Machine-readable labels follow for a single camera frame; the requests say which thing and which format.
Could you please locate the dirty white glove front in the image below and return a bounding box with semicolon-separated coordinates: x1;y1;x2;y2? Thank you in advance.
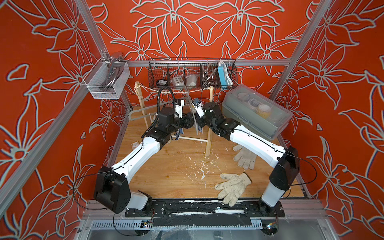
215;173;252;207

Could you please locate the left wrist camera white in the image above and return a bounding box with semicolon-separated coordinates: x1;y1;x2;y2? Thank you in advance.
175;99;185;119

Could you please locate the grey plastic storage box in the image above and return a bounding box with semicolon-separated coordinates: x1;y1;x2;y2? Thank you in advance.
222;85;293;140

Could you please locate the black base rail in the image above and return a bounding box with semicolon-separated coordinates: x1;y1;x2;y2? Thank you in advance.
124;198;286;229

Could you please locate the light blue box in basket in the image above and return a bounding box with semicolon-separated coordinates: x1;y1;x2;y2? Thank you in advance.
217;61;233;87

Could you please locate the white dice block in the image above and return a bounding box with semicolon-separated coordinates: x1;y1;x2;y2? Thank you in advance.
171;76;185;88

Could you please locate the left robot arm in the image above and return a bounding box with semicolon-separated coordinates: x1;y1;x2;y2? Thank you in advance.
94;87;195;214

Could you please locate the dirty white glove right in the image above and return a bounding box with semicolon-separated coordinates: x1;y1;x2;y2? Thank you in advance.
233;145;258;170

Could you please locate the wooden drying rack stand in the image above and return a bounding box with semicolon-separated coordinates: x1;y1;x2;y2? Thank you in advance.
129;81;214;157

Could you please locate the metal flexible hose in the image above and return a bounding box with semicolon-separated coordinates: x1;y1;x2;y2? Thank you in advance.
200;63;218;88

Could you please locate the black wire basket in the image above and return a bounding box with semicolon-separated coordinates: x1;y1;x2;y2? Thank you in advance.
148;58;239;90

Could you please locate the dirty white glove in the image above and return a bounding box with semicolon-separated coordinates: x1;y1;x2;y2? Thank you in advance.
233;145;258;170
215;173;252;207

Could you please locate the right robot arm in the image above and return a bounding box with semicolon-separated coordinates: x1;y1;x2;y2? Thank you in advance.
192;99;302;208

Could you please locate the clear plastic wall bin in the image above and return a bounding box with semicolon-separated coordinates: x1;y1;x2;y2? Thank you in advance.
85;52;130;100

